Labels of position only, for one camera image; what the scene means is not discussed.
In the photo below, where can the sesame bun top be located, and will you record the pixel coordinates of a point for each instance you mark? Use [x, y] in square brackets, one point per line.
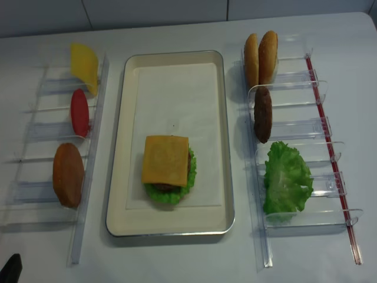
[268, 57]

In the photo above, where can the orange cheese slice on burger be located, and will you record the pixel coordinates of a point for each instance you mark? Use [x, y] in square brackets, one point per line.
[165, 160]

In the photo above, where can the green lettuce under burger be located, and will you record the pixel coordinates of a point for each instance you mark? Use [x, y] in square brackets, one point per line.
[168, 198]

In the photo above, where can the brown meat patty in rack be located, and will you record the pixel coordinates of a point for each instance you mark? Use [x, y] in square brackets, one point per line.
[262, 114]

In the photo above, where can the green lettuce leaf in rack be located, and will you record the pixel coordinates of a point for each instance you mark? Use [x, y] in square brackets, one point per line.
[287, 180]

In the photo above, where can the red tomato slice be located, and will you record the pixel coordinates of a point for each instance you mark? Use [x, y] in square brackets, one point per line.
[79, 113]

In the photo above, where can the yellow cheese slice in rack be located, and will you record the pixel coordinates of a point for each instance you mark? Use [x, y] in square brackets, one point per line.
[84, 65]

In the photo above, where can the cream metal tray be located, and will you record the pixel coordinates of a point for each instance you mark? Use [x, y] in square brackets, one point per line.
[164, 219]

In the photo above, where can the white paper tray liner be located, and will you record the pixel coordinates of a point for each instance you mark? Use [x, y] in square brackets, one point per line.
[179, 100]

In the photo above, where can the brown patty in burger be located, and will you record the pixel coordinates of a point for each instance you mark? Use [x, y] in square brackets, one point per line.
[165, 188]

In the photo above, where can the tan bun half in rack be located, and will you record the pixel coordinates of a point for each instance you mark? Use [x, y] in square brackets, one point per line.
[251, 60]

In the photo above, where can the clear acrylic right rack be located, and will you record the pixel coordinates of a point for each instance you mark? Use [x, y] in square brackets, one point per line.
[300, 122]

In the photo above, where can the clear acrylic rack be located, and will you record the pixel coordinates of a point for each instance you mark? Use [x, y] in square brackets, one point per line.
[300, 122]
[35, 121]

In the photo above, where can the brown bun bottom left rack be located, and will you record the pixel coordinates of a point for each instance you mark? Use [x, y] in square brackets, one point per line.
[68, 175]

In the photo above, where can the clear acrylic left rack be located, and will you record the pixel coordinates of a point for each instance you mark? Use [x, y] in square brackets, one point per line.
[35, 121]

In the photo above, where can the black object at corner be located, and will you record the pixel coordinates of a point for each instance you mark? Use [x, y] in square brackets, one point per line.
[11, 271]

